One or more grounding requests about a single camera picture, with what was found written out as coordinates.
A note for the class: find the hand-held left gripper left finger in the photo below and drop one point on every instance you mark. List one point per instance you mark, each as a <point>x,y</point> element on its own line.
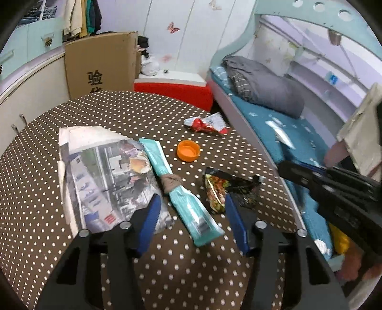
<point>150,220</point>

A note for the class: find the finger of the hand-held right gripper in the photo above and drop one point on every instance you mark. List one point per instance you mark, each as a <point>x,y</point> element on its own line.
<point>295,177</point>
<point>312,167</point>

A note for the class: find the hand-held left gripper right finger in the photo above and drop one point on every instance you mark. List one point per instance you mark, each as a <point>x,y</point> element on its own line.
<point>235,220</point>

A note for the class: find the dark snack packet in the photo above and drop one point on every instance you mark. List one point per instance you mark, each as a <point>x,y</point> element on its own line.
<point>220,190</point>

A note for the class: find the teal plastic packet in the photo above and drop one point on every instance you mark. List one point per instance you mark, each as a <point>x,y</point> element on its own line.
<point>185,205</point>

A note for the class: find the brown paper bag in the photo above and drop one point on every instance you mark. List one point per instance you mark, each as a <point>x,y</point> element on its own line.
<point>361,134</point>

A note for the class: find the newspaper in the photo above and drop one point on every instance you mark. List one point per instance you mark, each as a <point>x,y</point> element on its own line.
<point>98,167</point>

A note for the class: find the orange bottle cap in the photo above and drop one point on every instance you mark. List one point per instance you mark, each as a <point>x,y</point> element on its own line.
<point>188,150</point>

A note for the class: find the red and white wrapper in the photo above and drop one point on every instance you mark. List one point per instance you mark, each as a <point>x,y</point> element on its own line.
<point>206,123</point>

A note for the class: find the person's right hand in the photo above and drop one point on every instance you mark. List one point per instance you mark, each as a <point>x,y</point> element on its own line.
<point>335,153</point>

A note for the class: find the yellow bag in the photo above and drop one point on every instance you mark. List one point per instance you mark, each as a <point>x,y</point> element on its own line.
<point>340,240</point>

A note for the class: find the teal bed sheet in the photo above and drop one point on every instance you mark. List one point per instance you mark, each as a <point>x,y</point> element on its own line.
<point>262,119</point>

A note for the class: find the orange bag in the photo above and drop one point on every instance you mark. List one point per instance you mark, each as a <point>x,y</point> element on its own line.
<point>355,263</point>

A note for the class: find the grey quilt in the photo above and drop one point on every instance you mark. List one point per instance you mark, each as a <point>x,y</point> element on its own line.
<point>268,89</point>

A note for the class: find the blue square sticker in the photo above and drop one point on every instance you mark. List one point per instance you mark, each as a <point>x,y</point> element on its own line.
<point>333,79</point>

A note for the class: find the red box with white lid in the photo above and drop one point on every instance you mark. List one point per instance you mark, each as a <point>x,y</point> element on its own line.
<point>176,94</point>

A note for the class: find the small brown hanging object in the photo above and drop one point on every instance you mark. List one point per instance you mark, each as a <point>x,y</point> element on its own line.
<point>334,38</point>

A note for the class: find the white cloth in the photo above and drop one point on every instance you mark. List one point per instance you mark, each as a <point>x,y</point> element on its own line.
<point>150,67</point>

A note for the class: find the pink butterfly sticker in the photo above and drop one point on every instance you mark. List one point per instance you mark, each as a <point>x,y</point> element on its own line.
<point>166,57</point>

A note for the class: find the large cardboard box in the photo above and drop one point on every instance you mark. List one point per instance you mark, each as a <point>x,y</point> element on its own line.
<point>98,62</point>

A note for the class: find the white wardrobe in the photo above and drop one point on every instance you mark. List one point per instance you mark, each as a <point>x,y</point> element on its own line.
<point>194,35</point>

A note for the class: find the black cloth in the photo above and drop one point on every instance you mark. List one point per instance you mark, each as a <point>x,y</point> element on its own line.
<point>143,44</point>

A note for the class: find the cream cabinet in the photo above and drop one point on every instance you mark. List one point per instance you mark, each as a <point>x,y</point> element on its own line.
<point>29,92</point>

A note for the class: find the pale butterfly sticker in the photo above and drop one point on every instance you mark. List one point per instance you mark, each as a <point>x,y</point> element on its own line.
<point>213,3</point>

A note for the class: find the red butterfly sticker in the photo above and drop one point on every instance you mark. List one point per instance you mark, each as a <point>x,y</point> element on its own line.
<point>173,27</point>

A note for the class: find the pine cone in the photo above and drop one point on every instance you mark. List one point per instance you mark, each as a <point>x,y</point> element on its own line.
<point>49,42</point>

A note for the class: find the dark hanging garment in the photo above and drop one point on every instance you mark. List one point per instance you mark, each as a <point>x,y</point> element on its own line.
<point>97,16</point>

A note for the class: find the green hanging garment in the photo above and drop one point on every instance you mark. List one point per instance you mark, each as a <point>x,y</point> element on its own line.
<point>89,16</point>

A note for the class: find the beige hanging garment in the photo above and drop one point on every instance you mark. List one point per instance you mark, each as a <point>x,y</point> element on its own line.
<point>71,18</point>

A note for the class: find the wide mint green drawer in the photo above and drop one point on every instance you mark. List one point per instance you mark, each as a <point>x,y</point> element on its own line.
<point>12,50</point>

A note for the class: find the narrow mint green drawer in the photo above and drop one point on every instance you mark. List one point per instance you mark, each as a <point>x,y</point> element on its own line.
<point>38,29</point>

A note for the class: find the stack of folded jeans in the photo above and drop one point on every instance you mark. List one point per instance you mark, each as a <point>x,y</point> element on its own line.
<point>38,12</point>

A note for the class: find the mint green bed frame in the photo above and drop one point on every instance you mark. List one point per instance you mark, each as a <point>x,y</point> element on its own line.
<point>298,12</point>

